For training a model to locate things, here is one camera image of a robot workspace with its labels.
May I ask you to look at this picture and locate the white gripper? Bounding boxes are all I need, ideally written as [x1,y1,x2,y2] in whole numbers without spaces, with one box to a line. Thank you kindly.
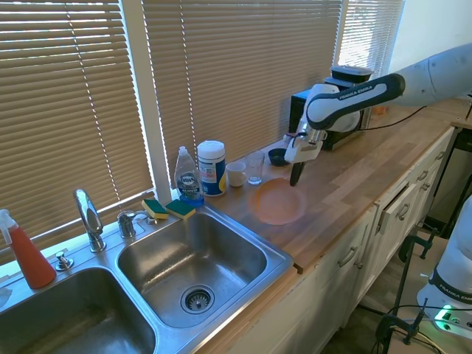
[283,141,322,187]

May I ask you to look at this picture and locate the orange plate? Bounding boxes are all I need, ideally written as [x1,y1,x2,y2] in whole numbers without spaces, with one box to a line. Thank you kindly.
[247,177,308,226]

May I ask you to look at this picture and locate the white ceramic mug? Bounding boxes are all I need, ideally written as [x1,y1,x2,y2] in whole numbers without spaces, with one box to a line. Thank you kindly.
[225,161,248,188]

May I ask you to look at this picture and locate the stainless steel double sink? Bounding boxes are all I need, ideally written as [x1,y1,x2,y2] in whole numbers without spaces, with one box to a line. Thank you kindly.
[0,201,295,354]

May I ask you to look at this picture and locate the metal sink drain strainer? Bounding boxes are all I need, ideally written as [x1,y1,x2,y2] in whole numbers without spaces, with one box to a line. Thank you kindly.
[179,284,216,316]

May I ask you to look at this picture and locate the chrome sink sprayer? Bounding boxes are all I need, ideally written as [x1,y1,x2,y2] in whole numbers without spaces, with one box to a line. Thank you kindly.
[117,209,149,240]

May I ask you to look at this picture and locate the black bowl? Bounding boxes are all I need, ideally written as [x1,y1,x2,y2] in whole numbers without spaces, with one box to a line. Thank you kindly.
[268,147,291,167]

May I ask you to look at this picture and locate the clear drinking glass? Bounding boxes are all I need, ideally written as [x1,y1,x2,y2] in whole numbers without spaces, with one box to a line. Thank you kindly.
[245,150,266,186]

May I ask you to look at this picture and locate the white wipes canister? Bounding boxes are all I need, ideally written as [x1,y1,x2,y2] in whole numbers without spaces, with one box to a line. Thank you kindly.
[196,139,228,198]

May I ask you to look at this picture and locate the clear Dawn soap bottle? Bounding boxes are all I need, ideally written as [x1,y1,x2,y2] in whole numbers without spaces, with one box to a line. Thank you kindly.
[173,145,205,207]

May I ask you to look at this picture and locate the white kitchen cabinets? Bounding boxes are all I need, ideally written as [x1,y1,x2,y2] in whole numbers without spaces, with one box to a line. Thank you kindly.
[195,128,459,354]

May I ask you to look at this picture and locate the yellow green sponge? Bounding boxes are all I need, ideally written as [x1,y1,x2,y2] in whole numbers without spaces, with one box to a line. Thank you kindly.
[164,199,197,222]
[141,198,170,221]

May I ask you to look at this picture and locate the black clamp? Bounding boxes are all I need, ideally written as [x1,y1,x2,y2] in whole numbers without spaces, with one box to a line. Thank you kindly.
[390,227,440,314]
[375,297,429,350]

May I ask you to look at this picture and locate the black dishwasher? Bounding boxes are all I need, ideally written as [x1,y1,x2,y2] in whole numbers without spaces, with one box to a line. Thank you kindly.
[428,126,472,237]

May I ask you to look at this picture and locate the narrow tan window blind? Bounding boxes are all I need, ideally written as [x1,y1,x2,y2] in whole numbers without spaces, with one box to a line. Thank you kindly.
[336,0,405,81]

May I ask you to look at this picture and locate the chrome faucet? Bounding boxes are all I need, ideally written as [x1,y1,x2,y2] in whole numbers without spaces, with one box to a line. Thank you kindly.
[72,188,108,254]

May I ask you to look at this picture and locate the wide tan window blind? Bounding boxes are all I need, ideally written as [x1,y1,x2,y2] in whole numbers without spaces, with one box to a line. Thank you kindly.
[0,0,156,265]

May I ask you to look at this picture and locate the orange spray bottle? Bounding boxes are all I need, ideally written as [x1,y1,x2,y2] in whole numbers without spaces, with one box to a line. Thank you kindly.
[0,209,58,290]

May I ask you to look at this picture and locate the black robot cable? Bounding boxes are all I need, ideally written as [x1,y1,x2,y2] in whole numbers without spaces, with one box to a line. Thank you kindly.
[363,105,429,131]

